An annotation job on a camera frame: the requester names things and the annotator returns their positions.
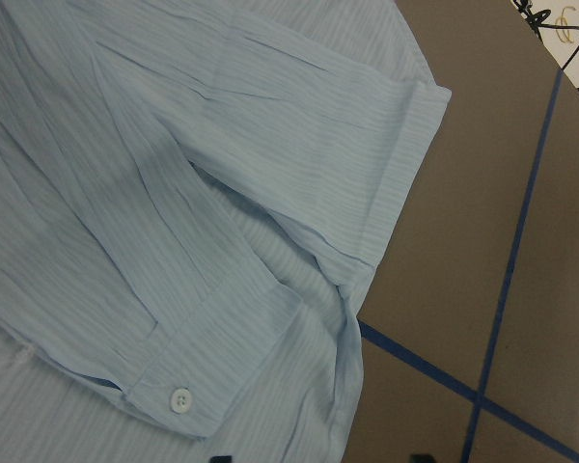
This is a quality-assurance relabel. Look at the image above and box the light blue button shirt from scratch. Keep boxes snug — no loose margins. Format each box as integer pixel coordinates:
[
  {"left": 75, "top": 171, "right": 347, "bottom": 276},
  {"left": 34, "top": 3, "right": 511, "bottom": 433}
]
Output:
[{"left": 0, "top": 1, "right": 451, "bottom": 462}]

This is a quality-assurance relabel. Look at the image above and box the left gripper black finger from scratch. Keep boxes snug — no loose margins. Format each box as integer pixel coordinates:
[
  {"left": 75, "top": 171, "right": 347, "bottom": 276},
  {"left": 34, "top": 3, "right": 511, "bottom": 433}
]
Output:
[{"left": 209, "top": 455, "right": 234, "bottom": 463}]

